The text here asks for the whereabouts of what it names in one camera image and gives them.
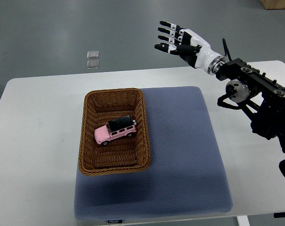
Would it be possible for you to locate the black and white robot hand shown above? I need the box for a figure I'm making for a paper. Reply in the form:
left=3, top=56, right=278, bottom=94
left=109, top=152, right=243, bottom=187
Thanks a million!
left=154, top=21, right=225, bottom=74

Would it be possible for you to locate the pink toy car black roof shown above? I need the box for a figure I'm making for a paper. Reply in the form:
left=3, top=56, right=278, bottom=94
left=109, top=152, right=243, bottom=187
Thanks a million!
left=94, top=115, right=137, bottom=145

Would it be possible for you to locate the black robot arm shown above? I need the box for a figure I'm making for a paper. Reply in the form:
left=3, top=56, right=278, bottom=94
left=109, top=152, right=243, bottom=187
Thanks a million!
left=213, top=40, right=285, bottom=153

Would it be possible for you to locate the brown wicker basket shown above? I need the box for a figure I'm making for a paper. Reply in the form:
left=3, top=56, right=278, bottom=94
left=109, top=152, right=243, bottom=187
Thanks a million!
left=78, top=88, right=151, bottom=176

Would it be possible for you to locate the upper metal floor plate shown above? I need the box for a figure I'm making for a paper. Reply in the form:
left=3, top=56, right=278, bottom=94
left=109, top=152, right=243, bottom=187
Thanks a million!
left=87, top=50, right=99, bottom=59

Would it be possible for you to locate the wooden box corner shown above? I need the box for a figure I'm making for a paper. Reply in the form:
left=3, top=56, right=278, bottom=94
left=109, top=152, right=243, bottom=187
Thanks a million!
left=260, top=0, right=285, bottom=10

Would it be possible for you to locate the blue-grey foam mat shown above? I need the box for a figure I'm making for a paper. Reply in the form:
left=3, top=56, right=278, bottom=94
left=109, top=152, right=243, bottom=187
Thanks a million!
left=74, top=87, right=233, bottom=220

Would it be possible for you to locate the white table leg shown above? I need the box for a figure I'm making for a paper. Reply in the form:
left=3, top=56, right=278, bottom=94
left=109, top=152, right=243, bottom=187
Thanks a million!
left=237, top=215, right=250, bottom=226

